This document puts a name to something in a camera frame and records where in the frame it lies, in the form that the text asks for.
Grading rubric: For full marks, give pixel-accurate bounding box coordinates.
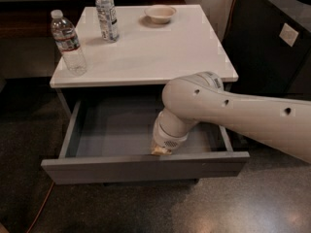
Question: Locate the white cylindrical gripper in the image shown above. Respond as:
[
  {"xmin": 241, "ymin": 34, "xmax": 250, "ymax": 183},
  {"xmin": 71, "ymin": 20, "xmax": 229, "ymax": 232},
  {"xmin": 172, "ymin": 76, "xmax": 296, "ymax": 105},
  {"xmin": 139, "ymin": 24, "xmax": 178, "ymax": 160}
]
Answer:
[{"xmin": 151, "ymin": 111, "xmax": 190, "ymax": 155}]

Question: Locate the grey top drawer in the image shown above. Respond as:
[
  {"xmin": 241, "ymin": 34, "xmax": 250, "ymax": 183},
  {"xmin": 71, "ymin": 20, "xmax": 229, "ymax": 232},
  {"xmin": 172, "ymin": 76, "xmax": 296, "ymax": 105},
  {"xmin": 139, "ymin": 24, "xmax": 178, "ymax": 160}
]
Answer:
[{"xmin": 41, "ymin": 98, "xmax": 250, "ymax": 184}]

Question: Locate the clear water bottle red label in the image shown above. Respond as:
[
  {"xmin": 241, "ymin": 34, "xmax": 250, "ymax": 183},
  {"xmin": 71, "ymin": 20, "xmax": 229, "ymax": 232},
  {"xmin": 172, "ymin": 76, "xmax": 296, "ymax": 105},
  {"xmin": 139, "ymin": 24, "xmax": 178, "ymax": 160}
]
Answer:
[{"xmin": 51, "ymin": 10, "xmax": 86, "ymax": 76}]

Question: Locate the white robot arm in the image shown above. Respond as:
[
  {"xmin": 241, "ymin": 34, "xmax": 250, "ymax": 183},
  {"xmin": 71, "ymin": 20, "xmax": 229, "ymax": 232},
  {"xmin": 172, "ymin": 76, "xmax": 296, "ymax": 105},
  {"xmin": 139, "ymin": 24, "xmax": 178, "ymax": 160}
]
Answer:
[{"xmin": 152, "ymin": 72, "xmax": 311, "ymax": 163}]

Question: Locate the white-topped grey drawer cabinet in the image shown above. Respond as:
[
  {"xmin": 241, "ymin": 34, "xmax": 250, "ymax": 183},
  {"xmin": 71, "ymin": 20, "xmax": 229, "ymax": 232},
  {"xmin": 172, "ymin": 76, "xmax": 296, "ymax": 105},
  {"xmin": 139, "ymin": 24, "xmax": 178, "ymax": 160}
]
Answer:
[{"xmin": 49, "ymin": 4, "xmax": 240, "ymax": 187}]

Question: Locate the clear water bottle blue label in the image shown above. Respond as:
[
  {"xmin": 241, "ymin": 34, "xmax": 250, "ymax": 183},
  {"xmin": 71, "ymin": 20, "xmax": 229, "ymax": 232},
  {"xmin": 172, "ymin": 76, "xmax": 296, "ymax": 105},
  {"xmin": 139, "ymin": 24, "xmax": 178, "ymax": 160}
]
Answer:
[{"xmin": 95, "ymin": 0, "xmax": 119, "ymax": 42}]

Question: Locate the beige paper bowl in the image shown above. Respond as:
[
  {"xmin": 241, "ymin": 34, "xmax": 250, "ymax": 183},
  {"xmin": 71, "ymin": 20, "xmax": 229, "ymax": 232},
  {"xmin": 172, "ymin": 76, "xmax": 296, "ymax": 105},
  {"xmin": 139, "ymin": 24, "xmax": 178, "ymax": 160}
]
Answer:
[{"xmin": 145, "ymin": 5, "xmax": 177, "ymax": 24}]

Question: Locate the black side cabinet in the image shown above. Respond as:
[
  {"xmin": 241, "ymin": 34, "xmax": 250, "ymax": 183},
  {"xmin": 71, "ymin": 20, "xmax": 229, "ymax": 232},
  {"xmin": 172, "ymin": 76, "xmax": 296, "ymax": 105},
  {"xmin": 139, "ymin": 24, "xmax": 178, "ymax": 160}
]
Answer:
[{"xmin": 223, "ymin": 0, "xmax": 311, "ymax": 100}]

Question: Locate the orange extension cable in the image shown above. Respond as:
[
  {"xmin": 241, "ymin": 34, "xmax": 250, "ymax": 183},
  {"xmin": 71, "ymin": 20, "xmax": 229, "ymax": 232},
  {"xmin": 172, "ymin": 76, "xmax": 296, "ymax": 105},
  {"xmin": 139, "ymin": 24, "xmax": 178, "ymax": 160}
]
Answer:
[{"xmin": 24, "ymin": 0, "xmax": 249, "ymax": 233}]

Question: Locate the white wall outlet plate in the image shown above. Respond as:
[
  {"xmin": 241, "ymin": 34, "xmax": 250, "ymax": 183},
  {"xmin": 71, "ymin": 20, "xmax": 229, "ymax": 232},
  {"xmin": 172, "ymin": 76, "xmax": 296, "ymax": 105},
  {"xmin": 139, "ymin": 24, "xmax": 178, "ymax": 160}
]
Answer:
[{"xmin": 279, "ymin": 23, "xmax": 299, "ymax": 47}]

